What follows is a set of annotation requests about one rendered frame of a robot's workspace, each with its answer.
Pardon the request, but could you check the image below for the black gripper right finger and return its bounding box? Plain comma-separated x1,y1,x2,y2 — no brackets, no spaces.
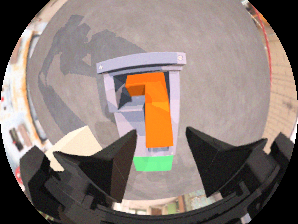
185,127,267,197

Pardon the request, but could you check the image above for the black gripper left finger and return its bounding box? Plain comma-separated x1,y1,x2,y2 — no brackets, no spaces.
52,129,137,204

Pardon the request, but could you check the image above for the orange l-shaped part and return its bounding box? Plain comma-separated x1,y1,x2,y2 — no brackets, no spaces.
125,72,173,148

